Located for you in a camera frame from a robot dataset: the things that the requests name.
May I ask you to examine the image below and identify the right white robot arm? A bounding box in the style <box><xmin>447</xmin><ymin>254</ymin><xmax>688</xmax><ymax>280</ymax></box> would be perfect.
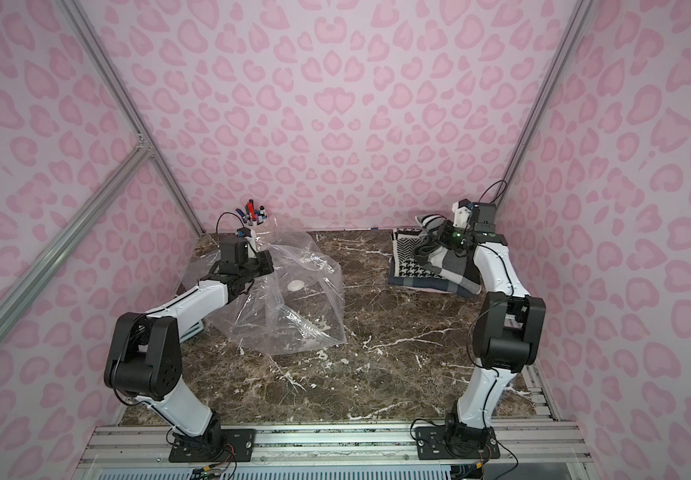
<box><xmin>441</xmin><ymin>200</ymin><xmax>545</xmax><ymax>452</ymax></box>

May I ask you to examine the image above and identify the red marker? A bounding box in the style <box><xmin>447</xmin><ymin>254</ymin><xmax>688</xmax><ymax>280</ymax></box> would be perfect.
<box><xmin>245</xmin><ymin>199</ymin><xmax>258</xmax><ymax>225</ymax></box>

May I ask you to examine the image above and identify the blue marker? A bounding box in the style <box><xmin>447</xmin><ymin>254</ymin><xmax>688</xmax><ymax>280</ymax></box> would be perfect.
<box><xmin>235</xmin><ymin>209</ymin><xmax>248</xmax><ymax>224</ymax></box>

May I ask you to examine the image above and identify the black white houndstooth knit blanket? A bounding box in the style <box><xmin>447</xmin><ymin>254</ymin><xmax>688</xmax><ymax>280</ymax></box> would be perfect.
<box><xmin>391</xmin><ymin>228</ymin><xmax>441</xmax><ymax>279</ymax></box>

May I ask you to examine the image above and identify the navy plaid blanket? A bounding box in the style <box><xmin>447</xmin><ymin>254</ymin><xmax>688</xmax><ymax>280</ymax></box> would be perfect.
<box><xmin>387</xmin><ymin>257</ymin><xmax>475</xmax><ymax>298</ymax></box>

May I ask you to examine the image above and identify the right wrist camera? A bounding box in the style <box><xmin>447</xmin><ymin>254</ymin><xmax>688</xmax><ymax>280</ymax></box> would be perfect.
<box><xmin>453</xmin><ymin>199</ymin><xmax>473</xmax><ymax>229</ymax></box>

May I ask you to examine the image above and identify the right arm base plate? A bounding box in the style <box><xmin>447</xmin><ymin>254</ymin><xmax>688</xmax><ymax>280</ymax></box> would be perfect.
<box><xmin>411</xmin><ymin>421</ymin><xmax>501</xmax><ymax>463</ymax></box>

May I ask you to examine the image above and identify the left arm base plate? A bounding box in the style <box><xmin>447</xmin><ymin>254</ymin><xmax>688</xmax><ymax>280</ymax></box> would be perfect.
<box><xmin>168</xmin><ymin>428</ymin><xmax>257</xmax><ymax>464</ymax></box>

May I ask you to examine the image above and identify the light blue calculator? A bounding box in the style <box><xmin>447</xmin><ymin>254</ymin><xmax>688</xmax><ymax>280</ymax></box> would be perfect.
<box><xmin>180</xmin><ymin>321</ymin><xmax>204</xmax><ymax>343</ymax></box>

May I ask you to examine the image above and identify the clear plastic vacuum bag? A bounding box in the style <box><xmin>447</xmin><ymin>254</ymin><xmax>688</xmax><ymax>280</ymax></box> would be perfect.
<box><xmin>200</xmin><ymin>218</ymin><xmax>347</xmax><ymax>356</ymax></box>

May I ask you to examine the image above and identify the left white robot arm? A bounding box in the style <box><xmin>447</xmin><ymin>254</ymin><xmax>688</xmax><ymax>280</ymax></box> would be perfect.
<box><xmin>104</xmin><ymin>228</ymin><xmax>273</xmax><ymax>448</ymax></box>

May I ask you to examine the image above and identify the aluminium front rail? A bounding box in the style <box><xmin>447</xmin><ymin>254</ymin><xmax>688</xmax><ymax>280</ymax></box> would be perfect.
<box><xmin>73</xmin><ymin>417</ymin><xmax>599</xmax><ymax>479</ymax></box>

